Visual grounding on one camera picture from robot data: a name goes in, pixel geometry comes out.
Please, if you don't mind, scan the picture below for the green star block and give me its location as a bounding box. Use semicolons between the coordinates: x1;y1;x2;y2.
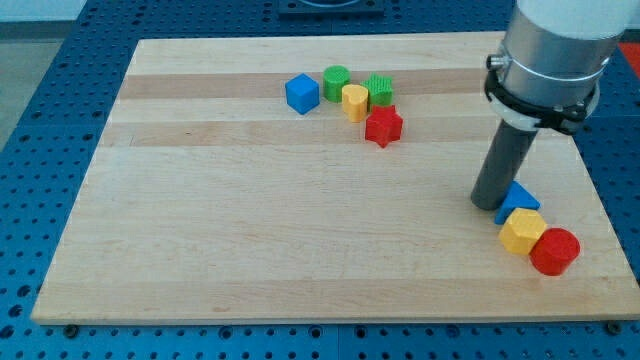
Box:
361;73;394;107

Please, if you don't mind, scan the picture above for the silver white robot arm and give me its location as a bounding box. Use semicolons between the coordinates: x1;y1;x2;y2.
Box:
485;0;639;134

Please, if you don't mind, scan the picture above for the light wooden board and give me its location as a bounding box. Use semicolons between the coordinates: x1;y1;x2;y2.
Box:
31;32;639;325

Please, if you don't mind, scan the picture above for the yellow hexagon block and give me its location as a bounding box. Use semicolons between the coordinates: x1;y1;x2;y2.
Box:
498;208;547;255

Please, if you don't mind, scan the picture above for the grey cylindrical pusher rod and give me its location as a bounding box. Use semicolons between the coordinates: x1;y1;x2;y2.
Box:
470;120;538;210

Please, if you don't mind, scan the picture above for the red star block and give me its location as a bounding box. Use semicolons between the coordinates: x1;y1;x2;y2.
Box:
365;105;404;148

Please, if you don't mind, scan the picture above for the green cylinder block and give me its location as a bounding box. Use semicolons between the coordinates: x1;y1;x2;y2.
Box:
323;65;351;103

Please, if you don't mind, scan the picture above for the yellow heart block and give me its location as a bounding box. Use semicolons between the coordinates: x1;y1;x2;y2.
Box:
341;84;369;123

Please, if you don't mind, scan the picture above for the blue cube block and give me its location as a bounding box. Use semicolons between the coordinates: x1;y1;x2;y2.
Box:
285;73;320;115

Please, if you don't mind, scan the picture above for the blue triangle block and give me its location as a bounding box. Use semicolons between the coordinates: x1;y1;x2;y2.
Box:
494;181;541;225

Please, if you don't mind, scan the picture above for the red cylinder block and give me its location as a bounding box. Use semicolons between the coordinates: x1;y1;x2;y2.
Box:
529;228;581;276

